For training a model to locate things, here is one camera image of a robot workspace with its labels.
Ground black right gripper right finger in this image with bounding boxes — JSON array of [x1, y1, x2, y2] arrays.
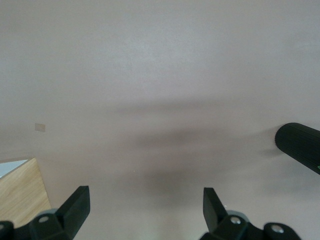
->
[[199, 187, 301, 240]]

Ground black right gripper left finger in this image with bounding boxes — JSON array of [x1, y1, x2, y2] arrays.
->
[[0, 185, 90, 240]]

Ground wooden drawer cabinet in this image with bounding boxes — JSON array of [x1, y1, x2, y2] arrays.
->
[[0, 157, 52, 224]]

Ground black ribbed cylinder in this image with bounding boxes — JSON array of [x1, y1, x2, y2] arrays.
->
[[274, 122, 320, 176]]

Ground brown table cover sheet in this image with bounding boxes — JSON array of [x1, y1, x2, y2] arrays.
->
[[0, 0, 320, 240]]

